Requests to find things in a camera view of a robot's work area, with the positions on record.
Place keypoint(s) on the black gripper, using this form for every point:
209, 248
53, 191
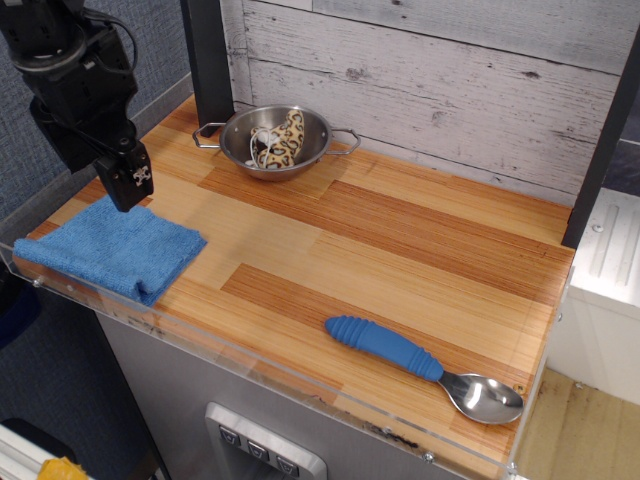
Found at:
82, 111

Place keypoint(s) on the silver control panel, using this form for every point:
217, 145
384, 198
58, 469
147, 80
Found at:
247, 450

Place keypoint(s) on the blue handled metal spoon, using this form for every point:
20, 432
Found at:
479, 398

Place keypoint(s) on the leopard print plush toy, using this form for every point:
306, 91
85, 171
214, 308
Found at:
278, 147

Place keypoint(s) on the blue folded cloth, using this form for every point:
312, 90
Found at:
137, 254

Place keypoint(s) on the dark right post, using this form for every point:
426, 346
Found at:
611, 132

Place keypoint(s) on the dark left post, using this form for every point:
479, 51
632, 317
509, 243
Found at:
206, 45

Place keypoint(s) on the clear acrylic guard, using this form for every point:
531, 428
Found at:
471, 272

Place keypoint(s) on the white side cabinet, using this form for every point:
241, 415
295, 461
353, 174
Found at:
596, 338

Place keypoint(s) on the dark post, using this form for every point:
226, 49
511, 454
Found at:
611, 132
206, 45

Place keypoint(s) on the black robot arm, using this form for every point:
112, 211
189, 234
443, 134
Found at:
73, 60

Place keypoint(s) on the steel bowl with handles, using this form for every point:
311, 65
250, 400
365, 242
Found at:
233, 138

